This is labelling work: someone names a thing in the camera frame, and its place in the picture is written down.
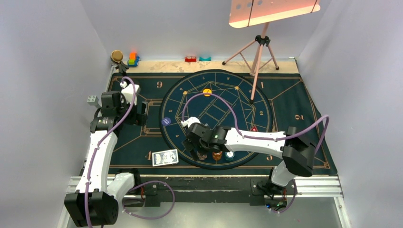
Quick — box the orange chip stack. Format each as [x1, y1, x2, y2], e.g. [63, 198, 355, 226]
[212, 152, 222, 161]

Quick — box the pink white chip stack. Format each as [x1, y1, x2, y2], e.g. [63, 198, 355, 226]
[197, 152, 208, 161]

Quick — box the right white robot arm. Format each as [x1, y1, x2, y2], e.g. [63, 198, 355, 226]
[181, 117, 316, 193]

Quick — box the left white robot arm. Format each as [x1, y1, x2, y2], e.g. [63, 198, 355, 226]
[64, 76, 148, 228]

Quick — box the blue playing card deck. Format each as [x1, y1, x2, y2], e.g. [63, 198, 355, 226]
[152, 149, 179, 167]

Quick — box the purple round blind button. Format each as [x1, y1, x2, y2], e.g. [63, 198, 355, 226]
[161, 117, 172, 126]

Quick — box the teal chip stack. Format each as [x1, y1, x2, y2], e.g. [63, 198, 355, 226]
[224, 151, 235, 162]

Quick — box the grey lego brick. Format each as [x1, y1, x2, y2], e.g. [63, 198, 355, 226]
[87, 95, 100, 108]

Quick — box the orange green blue block stack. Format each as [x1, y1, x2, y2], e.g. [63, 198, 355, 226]
[127, 52, 140, 67]

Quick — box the yellow round dealer button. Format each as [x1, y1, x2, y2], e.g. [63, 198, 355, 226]
[202, 88, 212, 97]

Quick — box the red toy block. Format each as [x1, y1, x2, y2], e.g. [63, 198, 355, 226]
[184, 56, 197, 62]

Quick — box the teal toy block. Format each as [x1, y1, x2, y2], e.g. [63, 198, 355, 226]
[199, 56, 211, 61]

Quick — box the dark green rectangular poker mat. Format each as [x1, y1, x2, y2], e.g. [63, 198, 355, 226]
[109, 69, 337, 176]

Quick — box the pink tripod stand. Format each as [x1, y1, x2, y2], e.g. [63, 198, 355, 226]
[222, 22, 280, 104]

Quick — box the pink light panel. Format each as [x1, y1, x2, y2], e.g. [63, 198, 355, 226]
[229, 0, 321, 29]

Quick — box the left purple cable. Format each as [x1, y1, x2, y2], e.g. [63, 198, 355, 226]
[84, 76, 176, 228]

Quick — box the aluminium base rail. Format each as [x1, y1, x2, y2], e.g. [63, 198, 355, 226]
[56, 175, 352, 228]

